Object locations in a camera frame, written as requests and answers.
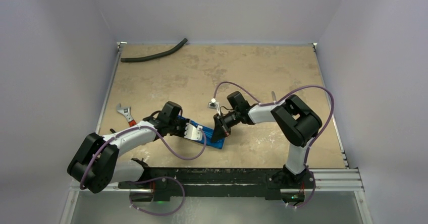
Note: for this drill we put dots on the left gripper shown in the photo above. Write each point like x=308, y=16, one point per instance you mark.
x=182, y=134

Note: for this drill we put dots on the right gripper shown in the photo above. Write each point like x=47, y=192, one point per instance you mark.
x=221, y=123

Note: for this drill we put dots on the silver fork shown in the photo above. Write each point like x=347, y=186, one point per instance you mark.
x=273, y=96

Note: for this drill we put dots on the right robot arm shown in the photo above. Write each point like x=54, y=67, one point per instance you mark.
x=298, y=122

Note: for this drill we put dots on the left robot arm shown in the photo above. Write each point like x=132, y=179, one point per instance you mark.
x=94, y=165

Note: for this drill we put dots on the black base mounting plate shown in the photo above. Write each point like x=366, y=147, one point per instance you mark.
x=175, y=189

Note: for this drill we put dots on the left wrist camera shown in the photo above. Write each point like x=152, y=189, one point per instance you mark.
x=194, y=133

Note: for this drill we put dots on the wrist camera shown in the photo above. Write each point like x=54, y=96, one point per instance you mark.
x=194, y=133
x=213, y=104

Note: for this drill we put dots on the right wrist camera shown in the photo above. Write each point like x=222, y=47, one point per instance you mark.
x=213, y=104

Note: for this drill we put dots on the red handled wrench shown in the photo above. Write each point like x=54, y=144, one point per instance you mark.
x=126, y=112

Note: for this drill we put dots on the aluminium frame rail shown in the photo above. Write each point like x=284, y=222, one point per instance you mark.
x=270, y=179

